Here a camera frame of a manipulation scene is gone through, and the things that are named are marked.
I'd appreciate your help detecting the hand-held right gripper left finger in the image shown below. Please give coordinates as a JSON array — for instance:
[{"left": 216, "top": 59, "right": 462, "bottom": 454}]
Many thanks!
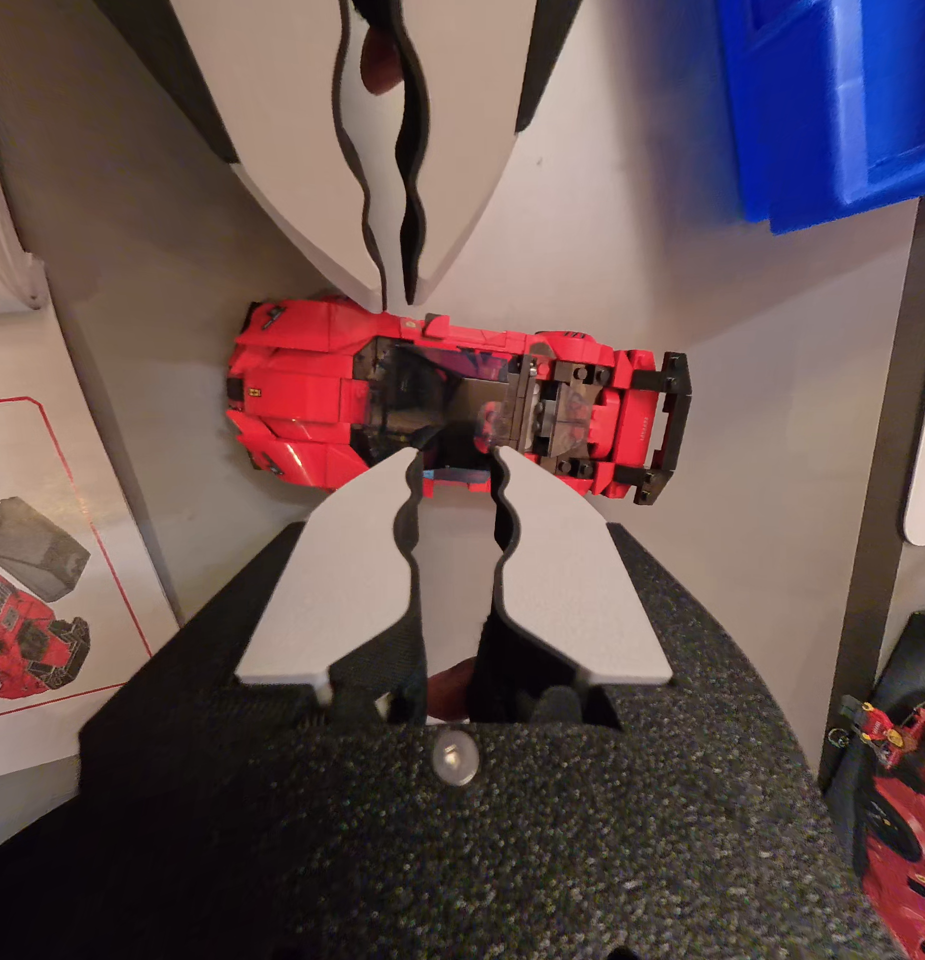
[{"left": 236, "top": 448, "right": 428, "bottom": 706}]

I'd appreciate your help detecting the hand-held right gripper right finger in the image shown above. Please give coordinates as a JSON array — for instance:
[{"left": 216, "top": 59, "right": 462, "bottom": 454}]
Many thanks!
[{"left": 491, "top": 446, "right": 674, "bottom": 687}]

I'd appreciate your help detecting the blue plastic bin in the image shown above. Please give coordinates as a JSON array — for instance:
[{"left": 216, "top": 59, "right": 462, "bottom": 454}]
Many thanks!
[{"left": 716, "top": 0, "right": 925, "bottom": 235}]

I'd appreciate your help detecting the red brick model on tray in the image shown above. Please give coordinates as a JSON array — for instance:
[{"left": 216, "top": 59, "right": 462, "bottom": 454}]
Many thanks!
[{"left": 824, "top": 609, "right": 925, "bottom": 960}]

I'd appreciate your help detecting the person's left hand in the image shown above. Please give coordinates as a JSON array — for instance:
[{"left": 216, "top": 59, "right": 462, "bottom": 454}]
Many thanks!
[{"left": 359, "top": 28, "right": 405, "bottom": 96}]

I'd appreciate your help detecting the dark transparent lego canopy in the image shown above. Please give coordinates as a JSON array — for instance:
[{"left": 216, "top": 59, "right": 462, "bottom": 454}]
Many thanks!
[{"left": 350, "top": 341, "right": 539, "bottom": 470}]

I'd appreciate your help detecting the lego instruction booklet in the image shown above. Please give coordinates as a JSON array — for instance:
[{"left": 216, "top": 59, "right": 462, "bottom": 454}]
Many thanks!
[{"left": 0, "top": 123, "right": 182, "bottom": 785}]

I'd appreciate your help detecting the red lego model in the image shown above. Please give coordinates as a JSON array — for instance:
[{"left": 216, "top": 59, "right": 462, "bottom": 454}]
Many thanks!
[{"left": 828, "top": 693, "right": 925, "bottom": 960}]

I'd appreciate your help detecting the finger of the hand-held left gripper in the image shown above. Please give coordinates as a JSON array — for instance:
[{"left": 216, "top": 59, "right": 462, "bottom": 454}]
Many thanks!
[
  {"left": 389, "top": 0, "right": 544, "bottom": 306},
  {"left": 170, "top": 0, "right": 390, "bottom": 312}
]

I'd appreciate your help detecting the black bar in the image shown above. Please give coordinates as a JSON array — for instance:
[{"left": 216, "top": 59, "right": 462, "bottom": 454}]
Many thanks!
[{"left": 817, "top": 198, "right": 925, "bottom": 785}]

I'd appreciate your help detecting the red lego car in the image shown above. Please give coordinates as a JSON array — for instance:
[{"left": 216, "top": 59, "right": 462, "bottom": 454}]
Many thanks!
[{"left": 224, "top": 294, "right": 694, "bottom": 509}]

